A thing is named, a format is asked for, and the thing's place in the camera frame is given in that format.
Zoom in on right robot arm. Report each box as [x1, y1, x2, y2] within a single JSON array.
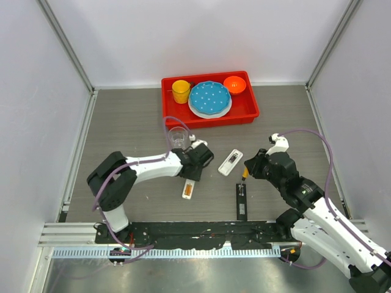
[[244, 149, 390, 292]]

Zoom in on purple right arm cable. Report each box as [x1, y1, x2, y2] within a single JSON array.
[[279, 128, 391, 270]]

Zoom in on long white remote control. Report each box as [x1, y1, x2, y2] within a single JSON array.
[[181, 179, 196, 200]]

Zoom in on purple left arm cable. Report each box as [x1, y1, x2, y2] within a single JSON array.
[[91, 115, 194, 266]]

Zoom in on aluminium rail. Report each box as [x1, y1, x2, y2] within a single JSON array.
[[37, 222, 106, 247]]

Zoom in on orange bowl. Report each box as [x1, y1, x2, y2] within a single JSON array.
[[223, 76, 247, 95]]

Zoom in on yellow plastic cup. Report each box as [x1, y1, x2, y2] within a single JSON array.
[[172, 80, 191, 104]]

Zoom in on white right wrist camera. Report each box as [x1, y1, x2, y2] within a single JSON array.
[[266, 133, 289, 155]]

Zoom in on clear plastic cup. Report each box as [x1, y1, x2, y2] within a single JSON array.
[[168, 126, 188, 149]]

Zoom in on orange handle screwdriver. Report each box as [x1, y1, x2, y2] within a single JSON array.
[[239, 167, 249, 196]]

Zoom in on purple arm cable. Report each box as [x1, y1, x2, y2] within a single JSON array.
[[279, 128, 391, 270], [91, 115, 194, 266]]

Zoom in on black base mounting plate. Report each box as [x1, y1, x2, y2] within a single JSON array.
[[93, 221, 295, 250]]

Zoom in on white remote with black batteries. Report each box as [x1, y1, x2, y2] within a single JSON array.
[[217, 149, 243, 176]]

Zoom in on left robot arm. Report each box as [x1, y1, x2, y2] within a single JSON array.
[[86, 140, 214, 244]]

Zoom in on white plate under blue plate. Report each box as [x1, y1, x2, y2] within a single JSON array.
[[188, 102, 232, 119]]

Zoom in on blue dotted plate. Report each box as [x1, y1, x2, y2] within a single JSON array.
[[188, 81, 232, 115]]

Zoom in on red plastic tray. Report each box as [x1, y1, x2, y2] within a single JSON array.
[[161, 71, 260, 129]]

